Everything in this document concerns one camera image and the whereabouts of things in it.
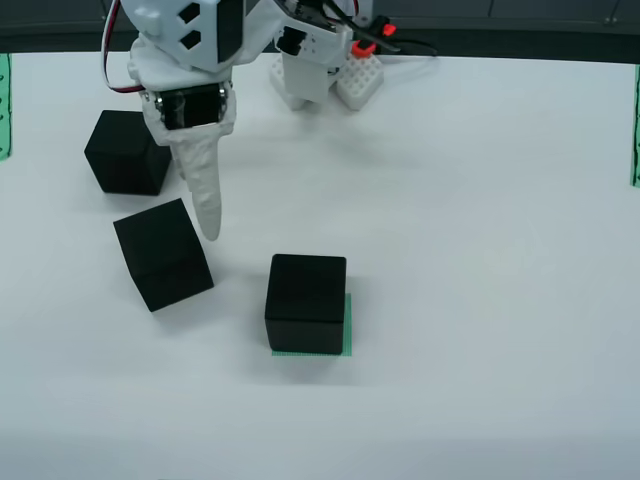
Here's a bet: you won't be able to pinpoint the black cube with seam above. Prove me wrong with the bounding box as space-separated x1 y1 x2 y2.
112 197 215 314

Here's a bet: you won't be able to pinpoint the green tape strip black marks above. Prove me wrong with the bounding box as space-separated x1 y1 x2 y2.
628 64 640 189
0 53 14 164

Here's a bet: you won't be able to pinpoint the green striped square marker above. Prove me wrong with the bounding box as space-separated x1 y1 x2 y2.
271 292 353 358

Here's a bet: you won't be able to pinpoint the black orange clamp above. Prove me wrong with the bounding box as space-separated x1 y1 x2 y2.
349 14 399 57

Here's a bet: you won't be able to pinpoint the red white servo wire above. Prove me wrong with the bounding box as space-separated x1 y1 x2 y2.
101 0 147 95

